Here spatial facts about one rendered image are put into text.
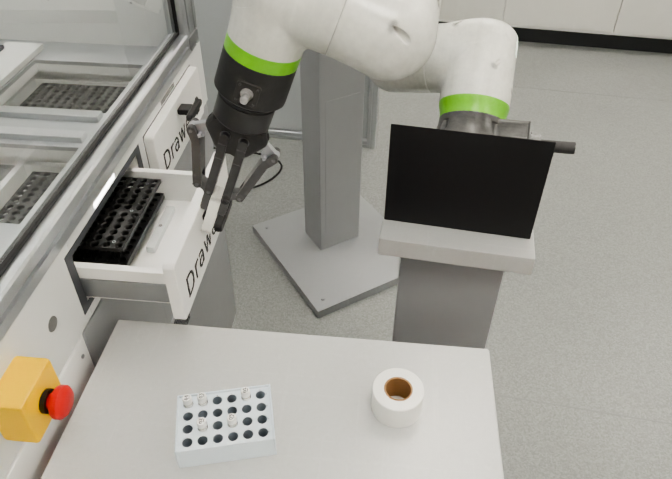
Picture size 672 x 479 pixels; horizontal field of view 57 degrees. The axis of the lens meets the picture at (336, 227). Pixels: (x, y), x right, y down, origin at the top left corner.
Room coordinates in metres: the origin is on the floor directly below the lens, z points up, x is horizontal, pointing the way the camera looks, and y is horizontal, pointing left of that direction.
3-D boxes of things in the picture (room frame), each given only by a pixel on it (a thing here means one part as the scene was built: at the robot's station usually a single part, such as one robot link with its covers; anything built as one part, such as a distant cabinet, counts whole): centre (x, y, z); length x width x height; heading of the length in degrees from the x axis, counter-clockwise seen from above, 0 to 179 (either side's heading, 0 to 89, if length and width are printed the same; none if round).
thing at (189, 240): (0.75, 0.21, 0.87); 0.29 x 0.02 x 0.11; 175
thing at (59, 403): (0.43, 0.33, 0.88); 0.04 x 0.03 x 0.04; 175
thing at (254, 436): (0.46, 0.14, 0.78); 0.12 x 0.08 x 0.04; 99
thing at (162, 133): (1.07, 0.32, 0.87); 0.29 x 0.02 x 0.11; 175
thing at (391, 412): (0.50, -0.09, 0.78); 0.07 x 0.07 x 0.04
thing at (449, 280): (0.97, -0.24, 0.38); 0.30 x 0.30 x 0.76; 79
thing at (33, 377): (0.43, 0.36, 0.88); 0.07 x 0.05 x 0.07; 175
